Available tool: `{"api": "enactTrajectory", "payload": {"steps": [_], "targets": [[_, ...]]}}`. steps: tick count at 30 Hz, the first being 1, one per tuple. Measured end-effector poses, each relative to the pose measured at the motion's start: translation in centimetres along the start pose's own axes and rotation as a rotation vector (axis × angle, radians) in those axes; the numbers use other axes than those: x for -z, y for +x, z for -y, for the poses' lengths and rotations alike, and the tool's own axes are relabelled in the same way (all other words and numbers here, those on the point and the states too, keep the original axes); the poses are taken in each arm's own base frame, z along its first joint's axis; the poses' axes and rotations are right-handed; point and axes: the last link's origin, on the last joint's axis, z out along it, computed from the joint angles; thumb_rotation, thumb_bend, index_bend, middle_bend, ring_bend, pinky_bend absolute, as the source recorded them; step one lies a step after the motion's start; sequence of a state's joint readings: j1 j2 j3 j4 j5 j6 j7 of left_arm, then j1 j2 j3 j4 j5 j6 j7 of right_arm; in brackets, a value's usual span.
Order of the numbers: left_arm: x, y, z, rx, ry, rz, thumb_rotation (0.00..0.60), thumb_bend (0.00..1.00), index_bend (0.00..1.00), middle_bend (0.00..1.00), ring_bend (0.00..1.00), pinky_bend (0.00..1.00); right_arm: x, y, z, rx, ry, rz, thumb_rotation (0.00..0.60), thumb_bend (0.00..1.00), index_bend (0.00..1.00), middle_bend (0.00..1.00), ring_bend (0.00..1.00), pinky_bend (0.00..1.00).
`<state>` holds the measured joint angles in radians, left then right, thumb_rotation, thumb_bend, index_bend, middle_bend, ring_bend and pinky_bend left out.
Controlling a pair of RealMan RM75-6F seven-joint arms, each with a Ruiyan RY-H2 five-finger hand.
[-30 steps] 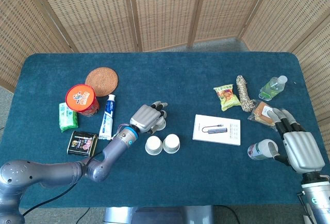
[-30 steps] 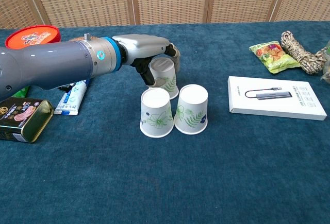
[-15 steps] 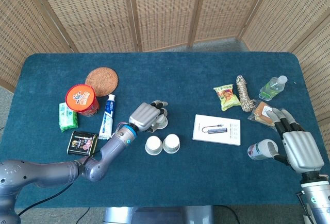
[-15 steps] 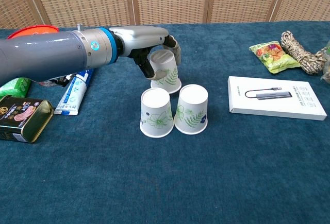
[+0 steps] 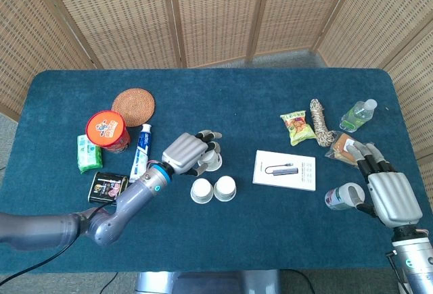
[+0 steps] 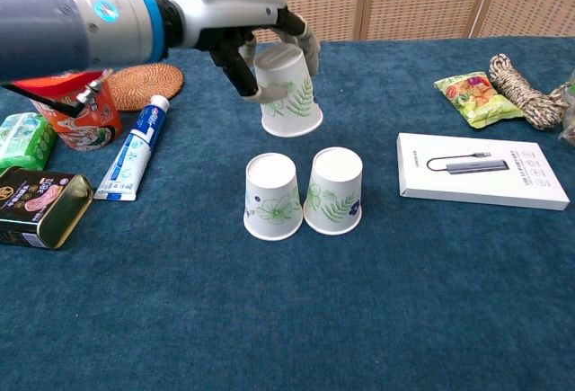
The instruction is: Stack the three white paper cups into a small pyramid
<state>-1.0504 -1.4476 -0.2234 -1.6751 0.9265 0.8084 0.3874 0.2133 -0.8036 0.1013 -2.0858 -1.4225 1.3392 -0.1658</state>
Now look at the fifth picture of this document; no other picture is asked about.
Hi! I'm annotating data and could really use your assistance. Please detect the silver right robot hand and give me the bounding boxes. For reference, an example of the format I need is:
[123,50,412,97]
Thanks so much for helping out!
[346,140,424,230]

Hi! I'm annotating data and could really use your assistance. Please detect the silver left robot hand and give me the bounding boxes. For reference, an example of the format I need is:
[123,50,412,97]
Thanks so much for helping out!
[161,130,223,177]

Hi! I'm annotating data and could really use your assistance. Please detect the white floral paper cup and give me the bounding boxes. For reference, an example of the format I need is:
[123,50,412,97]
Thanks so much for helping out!
[190,178,214,204]
[198,150,223,172]
[213,175,237,202]

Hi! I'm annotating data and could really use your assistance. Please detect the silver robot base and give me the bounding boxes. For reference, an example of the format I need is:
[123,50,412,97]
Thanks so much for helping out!
[135,269,281,294]

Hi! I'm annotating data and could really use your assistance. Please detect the white blue toothpaste tube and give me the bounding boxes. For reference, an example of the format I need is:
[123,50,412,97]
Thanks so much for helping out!
[129,123,152,184]

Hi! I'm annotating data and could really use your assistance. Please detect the white capped drink bottle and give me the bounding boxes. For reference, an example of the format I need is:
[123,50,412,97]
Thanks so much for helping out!
[324,182,366,211]

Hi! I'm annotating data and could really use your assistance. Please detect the round woven rattan coaster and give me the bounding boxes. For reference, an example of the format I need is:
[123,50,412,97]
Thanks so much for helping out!
[111,87,156,128]

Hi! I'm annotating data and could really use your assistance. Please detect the plastic wrapped bread pack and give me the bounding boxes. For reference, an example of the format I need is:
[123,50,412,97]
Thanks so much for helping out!
[324,131,375,168]

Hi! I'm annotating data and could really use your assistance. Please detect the orange instant noodle tub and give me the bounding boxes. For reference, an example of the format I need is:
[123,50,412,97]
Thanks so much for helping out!
[85,110,131,155]

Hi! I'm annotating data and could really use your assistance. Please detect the blue table cloth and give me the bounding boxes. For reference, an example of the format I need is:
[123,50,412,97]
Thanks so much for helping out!
[0,68,424,276]

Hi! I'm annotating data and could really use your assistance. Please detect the black luncheon meat tin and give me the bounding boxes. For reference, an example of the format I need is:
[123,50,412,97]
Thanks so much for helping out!
[87,171,129,205]

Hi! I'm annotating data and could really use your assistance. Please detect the clear green label bottle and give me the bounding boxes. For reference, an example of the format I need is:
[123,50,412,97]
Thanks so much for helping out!
[339,98,378,133]

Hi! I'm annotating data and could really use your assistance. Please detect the green tissue pack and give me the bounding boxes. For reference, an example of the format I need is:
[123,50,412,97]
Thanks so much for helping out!
[76,134,104,175]

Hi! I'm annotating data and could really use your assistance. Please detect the white USB hub box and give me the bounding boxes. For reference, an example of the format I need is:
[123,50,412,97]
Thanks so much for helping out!
[252,149,317,192]

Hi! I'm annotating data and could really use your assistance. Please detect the green snack chip bag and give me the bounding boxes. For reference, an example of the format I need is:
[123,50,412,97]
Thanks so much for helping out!
[279,110,317,147]

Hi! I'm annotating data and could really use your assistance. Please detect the bamboo folding screen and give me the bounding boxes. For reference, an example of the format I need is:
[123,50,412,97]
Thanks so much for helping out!
[0,0,433,173]

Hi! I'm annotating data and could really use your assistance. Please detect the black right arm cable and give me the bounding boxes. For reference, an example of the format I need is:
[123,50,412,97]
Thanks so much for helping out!
[386,249,409,288]

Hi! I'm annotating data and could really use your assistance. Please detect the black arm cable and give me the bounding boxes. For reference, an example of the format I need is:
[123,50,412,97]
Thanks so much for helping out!
[0,205,112,285]
[386,249,409,288]

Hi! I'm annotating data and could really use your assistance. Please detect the coiled camouflage rope bundle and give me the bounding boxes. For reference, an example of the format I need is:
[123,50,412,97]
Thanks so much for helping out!
[309,99,336,148]

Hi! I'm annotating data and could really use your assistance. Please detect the black floor cable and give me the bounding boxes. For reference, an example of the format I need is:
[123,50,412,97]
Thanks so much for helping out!
[99,272,119,294]
[289,269,316,294]

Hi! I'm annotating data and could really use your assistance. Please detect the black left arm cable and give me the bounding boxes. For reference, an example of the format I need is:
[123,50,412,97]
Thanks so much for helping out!
[0,205,112,285]

